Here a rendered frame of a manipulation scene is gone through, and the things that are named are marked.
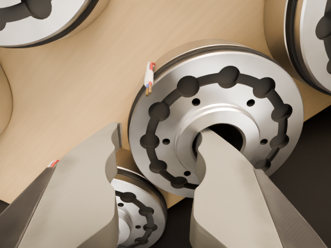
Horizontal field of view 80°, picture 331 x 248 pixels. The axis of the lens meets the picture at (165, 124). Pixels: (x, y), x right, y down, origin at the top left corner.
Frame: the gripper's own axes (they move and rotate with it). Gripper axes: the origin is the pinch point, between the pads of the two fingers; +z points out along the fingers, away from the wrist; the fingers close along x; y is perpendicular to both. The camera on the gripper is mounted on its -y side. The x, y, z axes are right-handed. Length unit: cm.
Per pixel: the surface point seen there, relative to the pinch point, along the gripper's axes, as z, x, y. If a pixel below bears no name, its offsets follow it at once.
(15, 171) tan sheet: 1.6, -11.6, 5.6
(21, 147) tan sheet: 1.6, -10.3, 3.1
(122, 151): 1.4, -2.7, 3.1
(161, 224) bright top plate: -1.3, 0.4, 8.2
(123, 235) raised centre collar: -1.9, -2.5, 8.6
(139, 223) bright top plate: -1.3, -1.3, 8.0
